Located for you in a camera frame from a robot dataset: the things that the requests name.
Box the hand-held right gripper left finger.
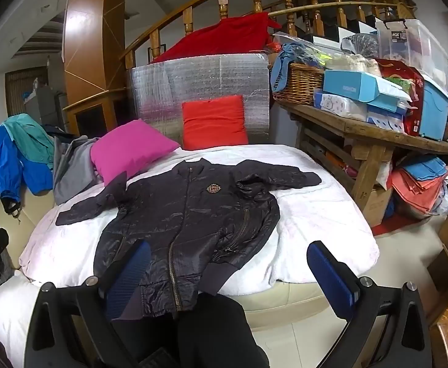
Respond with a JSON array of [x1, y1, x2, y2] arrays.
[[24, 240, 159, 368]]

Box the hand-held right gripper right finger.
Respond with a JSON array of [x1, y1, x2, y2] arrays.
[[306, 241, 433, 368]]

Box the black zip jacket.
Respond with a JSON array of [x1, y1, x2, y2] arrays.
[[55, 158, 322, 320]]

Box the white fluffy blanket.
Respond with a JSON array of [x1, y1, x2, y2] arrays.
[[0, 144, 380, 366]]

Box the blue jacket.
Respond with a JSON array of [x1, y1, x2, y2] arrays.
[[0, 125, 54, 213]]

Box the brown cardboard box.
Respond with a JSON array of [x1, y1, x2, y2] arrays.
[[362, 186, 395, 227]]

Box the person's black pants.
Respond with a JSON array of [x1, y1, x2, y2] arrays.
[[111, 295, 270, 368]]

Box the grey garment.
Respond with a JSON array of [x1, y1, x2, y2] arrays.
[[52, 135, 102, 205]]

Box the teal jacket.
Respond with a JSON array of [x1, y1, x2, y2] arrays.
[[2, 114, 56, 171]]

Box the stack of coral cloths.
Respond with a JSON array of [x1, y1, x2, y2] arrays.
[[390, 169, 448, 215]]

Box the pink pillow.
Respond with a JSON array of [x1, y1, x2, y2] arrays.
[[90, 120, 180, 186]]

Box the white plastic bag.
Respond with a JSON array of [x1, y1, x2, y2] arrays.
[[433, 190, 448, 217]]

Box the grey storage box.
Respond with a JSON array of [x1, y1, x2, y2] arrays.
[[24, 84, 68, 133]]

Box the blue folded cloth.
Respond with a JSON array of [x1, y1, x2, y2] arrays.
[[402, 155, 448, 181]]

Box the wooden table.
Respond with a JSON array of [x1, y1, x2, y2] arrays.
[[275, 100, 448, 227]]

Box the white patterned package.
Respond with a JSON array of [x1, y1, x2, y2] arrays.
[[314, 89, 370, 121]]

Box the red pillow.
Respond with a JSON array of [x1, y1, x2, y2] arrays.
[[182, 94, 249, 151]]

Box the light blue cardboard box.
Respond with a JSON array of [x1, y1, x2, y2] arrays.
[[323, 70, 412, 113]]

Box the wicker basket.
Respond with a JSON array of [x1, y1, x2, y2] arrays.
[[272, 63, 326, 106]]

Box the blue plastic storage bin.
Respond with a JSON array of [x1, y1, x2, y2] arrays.
[[419, 80, 448, 140]]

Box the cream knitted cloth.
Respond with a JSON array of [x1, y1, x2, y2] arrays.
[[325, 54, 381, 77]]

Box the silver foil mat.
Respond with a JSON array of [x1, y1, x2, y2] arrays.
[[127, 53, 271, 150]]

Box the red gift bag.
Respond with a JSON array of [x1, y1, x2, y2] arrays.
[[373, 58, 426, 136]]

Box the brown wooden column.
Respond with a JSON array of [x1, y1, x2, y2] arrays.
[[62, 0, 128, 139]]

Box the grey speckled bag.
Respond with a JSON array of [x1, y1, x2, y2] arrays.
[[341, 34, 380, 60]]

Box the clear plastic storage bin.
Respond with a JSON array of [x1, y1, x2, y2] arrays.
[[375, 18, 448, 85]]

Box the red cloth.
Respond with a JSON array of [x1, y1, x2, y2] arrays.
[[151, 11, 282, 64]]

